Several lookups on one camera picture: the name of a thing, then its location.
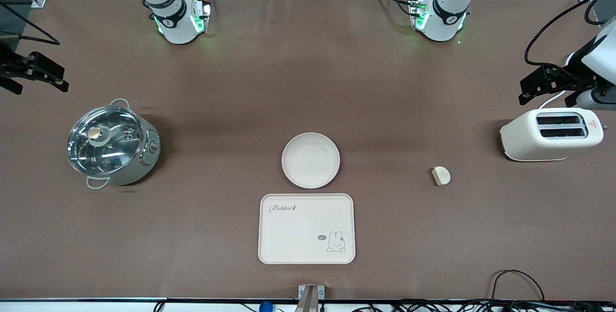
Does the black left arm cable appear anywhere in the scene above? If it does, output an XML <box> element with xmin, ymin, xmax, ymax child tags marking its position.
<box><xmin>524</xmin><ymin>0</ymin><xmax>616</xmax><ymax>68</ymax></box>

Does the cream rabbit print tray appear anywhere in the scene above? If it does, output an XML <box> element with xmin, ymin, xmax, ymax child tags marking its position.
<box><xmin>258</xmin><ymin>193</ymin><xmax>356</xmax><ymax>265</ymax></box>

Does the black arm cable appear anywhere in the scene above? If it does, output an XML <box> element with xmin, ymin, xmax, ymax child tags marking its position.
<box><xmin>524</xmin><ymin>0</ymin><xmax>616</xmax><ymax>68</ymax></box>
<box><xmin>0</xmin><ymin>1</ymin><xmax>61</xmax><ymax>46</ymax></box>

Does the metal clamp bracket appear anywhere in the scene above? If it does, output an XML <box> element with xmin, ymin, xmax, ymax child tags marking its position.
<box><xmin>297</xmin><ymin>285</ymin><xmax>325</xmax><ymax>312</ymax></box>

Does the black looped cable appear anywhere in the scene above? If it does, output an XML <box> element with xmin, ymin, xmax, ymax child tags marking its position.
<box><xmin>490</xmin><ymin>269</ymin><xmax>546</xmax><ymax>303</ymax></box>

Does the round cream plate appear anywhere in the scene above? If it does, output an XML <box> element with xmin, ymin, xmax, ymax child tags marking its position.
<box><xmin>282</xmin><ymin>132</ymin><xmax>341</xmax><ymax>189</ymax></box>

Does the pale green electric pot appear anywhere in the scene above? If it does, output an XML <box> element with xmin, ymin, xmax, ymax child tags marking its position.
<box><xmin>66</xmin><ymin>99</ymin><xmax>162</xmax><ymax>190</ymax></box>

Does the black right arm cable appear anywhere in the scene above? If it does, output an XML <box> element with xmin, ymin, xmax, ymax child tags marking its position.
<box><xmin>0</xmin><ymin>1</ymin><xmax>61</xmax><ymax>46</ymax></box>

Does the white toaster cord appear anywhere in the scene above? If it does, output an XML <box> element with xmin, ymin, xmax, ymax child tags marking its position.
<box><xmin>538</xmin><ymin>90</ymin><xmax>569</xmax><ymax>109</ymax></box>

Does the cream two-slot toaster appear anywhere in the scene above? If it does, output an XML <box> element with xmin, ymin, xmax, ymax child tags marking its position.
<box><xmin>500</xmin><ymin>107</ymin><xmax>605</xmax><ymax>162</ymax></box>

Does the glass pot lid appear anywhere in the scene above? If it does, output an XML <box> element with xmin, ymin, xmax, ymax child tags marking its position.
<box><xmin>66</xmin><ymin>105</ymin><xmax>145</xmax><ymax>176</ymax></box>

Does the black cable bundle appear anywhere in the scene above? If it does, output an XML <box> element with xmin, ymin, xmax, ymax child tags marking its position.
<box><xmin>350</xmin><ymin>299</ymin><xmax>616</xmax><ymax>312</ymax></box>

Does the brown table mat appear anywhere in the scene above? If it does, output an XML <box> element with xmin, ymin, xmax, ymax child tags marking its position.
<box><xmin>0</xmin><ymin>0</ymin><xmax>616</xmax><ymax>301</ymax></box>

